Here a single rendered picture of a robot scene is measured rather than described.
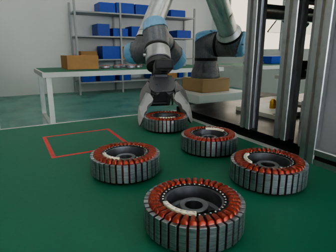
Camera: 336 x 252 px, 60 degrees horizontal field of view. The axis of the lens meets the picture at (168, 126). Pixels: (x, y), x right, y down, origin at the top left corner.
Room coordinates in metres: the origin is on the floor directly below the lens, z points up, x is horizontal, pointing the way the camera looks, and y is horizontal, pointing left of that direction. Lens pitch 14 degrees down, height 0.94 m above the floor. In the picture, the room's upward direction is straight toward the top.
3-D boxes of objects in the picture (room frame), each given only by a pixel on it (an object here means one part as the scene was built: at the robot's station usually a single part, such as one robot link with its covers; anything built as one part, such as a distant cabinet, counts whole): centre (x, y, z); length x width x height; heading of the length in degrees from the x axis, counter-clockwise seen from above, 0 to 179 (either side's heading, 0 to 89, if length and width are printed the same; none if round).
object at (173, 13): (7.89, -0.15, 1.86); 0.42 x 0.42 x 0.16; 29
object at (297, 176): (0.41, -0.15, 0.77); 0.11 x 0.11 x 0.04
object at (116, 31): (7.16, 1.19, 1.37); 0.42 x 0.36 x 0.18; 31
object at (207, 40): (1.52, -0.20, 0.98); 0.13 x 0.12 x 0.14; 57
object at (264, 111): (0.84, -0.31, 0.78); 0.15 x 0.15 x 0.01; 29
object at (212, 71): (1.53, -0.19, 0.86); 0.15 x 0.15 x 0.10
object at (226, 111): (0.89, -0.42, 0.76); 0.64 x 0.47 x 0.02; 119
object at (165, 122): (0.73, 0.01, 0.77); 0.11 x 0.11 x 0.04
